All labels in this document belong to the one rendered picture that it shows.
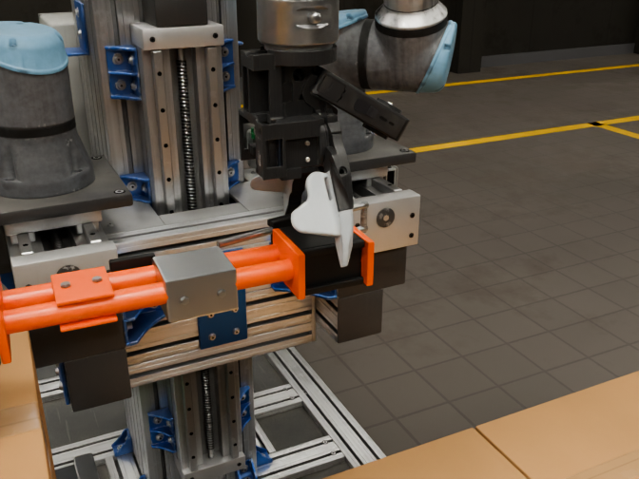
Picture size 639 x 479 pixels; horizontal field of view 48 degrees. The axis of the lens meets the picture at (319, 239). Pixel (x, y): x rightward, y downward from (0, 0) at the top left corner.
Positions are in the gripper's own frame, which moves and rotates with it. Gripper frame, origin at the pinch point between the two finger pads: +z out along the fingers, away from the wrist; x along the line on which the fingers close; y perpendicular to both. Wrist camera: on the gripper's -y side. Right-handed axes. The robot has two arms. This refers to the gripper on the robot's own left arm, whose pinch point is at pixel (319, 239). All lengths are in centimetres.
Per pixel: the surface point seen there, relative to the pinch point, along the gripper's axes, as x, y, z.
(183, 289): 3.6, 15.5, 0.9
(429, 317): -143, -110, 110
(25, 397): -5.3, 31.0, 14.6
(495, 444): -19, -43, 55
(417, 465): -19, -27, 55
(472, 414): -85, -89, 110
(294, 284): 3.6, 4.3, 2.7
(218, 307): 3.6, 12.2, 3.6
